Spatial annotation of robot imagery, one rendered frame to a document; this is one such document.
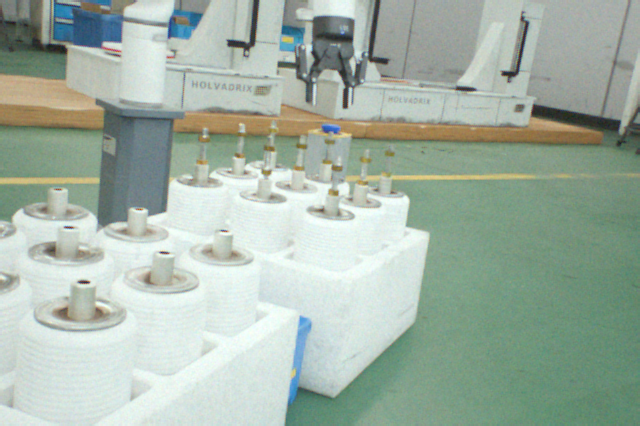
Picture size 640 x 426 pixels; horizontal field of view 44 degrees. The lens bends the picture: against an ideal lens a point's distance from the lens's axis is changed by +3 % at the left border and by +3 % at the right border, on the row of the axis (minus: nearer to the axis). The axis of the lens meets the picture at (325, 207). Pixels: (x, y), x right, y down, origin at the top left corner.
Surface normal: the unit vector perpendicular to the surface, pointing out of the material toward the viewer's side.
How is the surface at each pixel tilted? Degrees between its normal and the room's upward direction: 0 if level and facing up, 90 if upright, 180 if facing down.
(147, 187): 90
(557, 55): 90
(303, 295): 90
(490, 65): 90
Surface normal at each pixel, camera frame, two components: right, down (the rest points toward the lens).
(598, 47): -0.80, 0.03
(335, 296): -0.41, 0.15
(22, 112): 0.59, 0.26
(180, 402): 0.91, 0.21
